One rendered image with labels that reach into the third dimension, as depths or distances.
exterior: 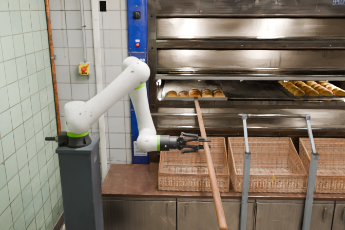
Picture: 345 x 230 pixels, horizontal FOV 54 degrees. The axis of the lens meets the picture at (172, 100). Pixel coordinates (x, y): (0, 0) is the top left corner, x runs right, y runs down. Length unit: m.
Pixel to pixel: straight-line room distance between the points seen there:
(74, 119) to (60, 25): 1.39
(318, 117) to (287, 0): 1.05
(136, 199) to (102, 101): 1.17
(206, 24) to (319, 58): 0.98
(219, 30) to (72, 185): 1.66
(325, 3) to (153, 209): 2.13
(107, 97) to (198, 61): 1.28
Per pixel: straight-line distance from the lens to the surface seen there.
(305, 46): 3.04
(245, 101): 3.01
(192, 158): 3.05
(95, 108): 1.78
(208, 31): 2.85
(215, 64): 2.89
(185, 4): 2.86
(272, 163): 3.16
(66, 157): 2.02
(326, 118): 3.26
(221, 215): 1.36
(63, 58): 3.05
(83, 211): 2.16
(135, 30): 2.85
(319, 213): 2.96
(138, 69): 1.77
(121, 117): 3.05
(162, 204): 2.74
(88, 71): 2.93
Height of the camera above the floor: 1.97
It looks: 16 degrees down
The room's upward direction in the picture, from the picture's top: straight up
